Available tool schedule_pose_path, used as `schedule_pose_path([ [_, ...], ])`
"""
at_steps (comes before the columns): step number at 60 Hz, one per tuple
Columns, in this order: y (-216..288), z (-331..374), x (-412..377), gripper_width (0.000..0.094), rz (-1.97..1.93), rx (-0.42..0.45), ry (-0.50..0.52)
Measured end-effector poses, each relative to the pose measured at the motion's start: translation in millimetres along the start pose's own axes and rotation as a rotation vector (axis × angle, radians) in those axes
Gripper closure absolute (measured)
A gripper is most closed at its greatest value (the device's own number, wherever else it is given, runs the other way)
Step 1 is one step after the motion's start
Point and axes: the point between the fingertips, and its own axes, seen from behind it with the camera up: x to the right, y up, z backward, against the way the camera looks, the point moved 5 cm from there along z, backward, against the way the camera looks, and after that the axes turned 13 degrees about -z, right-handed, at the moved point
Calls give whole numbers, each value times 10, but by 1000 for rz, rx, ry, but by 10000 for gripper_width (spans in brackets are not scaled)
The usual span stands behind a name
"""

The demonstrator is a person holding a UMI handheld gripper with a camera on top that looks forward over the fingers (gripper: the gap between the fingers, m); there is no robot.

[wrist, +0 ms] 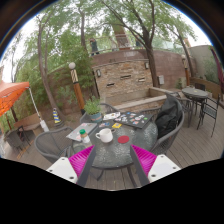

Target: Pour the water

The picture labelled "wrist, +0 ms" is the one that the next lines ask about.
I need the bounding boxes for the background round metal table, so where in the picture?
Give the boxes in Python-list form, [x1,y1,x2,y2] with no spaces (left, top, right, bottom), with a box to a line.
[181,87,209,128]

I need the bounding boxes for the yellow card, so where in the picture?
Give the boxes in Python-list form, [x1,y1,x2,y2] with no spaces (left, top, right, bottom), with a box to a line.
[112,123,122,129]

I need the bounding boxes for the red round coaster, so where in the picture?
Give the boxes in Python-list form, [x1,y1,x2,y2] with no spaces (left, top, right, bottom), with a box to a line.
[118,135,129,144]

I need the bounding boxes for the round glass patio table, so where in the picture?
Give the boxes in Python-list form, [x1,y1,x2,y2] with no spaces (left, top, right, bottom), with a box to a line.
[71,113,159,189]

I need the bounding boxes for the grey wicker chair right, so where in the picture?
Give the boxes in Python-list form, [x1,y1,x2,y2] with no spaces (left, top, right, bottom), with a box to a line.
[142,93,184,155]

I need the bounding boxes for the small green-capped bottle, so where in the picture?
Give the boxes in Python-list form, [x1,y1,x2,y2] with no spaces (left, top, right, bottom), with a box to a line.
[79,129,90,144]

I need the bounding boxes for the black backpack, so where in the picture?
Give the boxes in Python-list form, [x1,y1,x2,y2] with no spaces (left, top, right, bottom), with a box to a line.
[155,96,182,138]

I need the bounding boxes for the grey wicker chair left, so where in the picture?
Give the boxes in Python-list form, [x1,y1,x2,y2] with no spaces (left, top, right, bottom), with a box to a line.
[34,126,72,163]

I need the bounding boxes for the black sticker-covered laptop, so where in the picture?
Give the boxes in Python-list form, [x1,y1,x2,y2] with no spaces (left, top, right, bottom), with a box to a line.
[114,112,153,129]

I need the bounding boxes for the silver laptop with stickers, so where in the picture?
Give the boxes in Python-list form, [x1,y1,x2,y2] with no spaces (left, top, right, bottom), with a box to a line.
[67,123,97,142]

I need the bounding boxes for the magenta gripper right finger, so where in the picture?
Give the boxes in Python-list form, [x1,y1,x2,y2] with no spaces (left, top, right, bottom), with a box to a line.
[130,145,157,186]

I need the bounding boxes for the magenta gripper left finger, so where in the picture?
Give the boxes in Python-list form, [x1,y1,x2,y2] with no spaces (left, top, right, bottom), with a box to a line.
[69,145,96,187]

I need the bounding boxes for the orange patio umbrella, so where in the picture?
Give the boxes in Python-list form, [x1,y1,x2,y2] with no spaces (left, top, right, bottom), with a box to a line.
[0,81,30,117]

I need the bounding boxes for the white ceramic mug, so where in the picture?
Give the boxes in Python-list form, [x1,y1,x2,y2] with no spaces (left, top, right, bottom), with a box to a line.
[95,128,113,143]

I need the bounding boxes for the blue yellow striped cone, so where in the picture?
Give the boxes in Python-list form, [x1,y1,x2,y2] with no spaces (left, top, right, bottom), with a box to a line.
[53,108,61,125]

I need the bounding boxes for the striped wooden lamp post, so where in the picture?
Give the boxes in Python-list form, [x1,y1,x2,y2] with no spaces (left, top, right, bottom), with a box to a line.
[69,62,85,115]

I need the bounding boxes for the black metal chair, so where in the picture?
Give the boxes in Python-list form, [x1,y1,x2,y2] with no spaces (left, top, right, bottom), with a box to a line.
[198,97,220,126]

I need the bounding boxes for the potted green plant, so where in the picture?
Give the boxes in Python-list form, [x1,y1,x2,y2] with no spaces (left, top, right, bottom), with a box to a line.
[84,96,102,123]

